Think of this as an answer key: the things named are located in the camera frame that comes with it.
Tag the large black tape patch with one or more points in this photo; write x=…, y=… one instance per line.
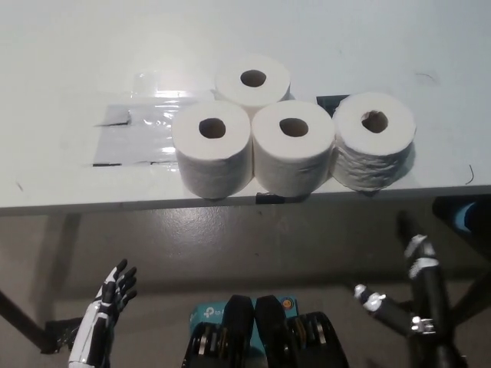
x=326, y=101

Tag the black table leg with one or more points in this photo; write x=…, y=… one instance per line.
x=23, y=318
x=472, y=295

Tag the smooth white toilet paper roll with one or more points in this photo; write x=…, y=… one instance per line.
x=234, y=92
x=291, y=165
x=215, y=168

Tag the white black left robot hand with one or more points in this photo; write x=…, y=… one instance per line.
x=96, y=322

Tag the teal tp-link box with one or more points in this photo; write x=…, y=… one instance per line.
x=207, y=314

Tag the small black tape strip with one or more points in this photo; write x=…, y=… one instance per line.
x=270, y=198

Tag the grey tape patch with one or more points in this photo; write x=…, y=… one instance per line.
x=126, y=142

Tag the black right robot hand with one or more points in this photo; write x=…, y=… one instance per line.
x=427, y=291

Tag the black and blue object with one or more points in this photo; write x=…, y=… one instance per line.
x=466, y=216

